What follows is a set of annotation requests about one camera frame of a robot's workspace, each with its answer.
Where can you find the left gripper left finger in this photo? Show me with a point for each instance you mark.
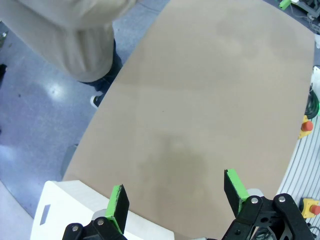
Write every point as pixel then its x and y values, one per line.
pixel 117 207

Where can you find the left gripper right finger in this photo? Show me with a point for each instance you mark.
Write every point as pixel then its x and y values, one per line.
pixel 260 217

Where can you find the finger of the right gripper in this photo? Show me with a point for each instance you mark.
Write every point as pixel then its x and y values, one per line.
pixel 285 3

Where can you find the yellow emergency stop button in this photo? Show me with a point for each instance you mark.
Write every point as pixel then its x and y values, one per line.
pixel 306 127
pixel 312 208

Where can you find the white sneaker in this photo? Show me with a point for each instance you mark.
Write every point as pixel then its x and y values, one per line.
pixel 96 100

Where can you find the person in beige sweater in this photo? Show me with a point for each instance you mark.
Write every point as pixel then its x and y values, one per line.
pixel 62 32

